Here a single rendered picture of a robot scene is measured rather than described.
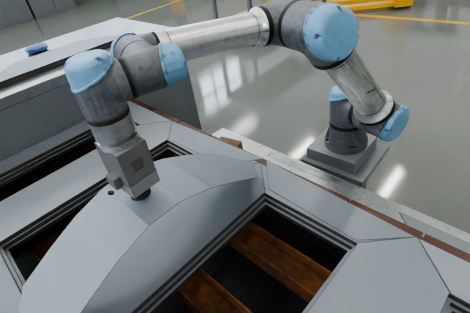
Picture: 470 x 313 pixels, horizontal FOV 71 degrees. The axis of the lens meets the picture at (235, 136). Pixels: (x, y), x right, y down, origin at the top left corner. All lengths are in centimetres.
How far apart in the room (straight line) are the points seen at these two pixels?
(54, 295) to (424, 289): 70
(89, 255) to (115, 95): 32
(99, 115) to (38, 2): 879
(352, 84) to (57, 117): 111
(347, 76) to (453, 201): 148
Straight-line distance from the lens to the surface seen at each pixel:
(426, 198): 220
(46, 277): 80
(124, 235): 68
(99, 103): 58
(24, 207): 117
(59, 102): 148
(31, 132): 148
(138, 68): 58
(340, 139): 120
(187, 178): 76
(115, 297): 81
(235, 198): 90
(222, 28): 78
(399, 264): 79
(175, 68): 60
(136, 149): 63
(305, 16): 77
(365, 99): 96
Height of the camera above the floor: 148
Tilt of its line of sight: 34 degrees down
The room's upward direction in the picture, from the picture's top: 9 degrees counter-clockwise
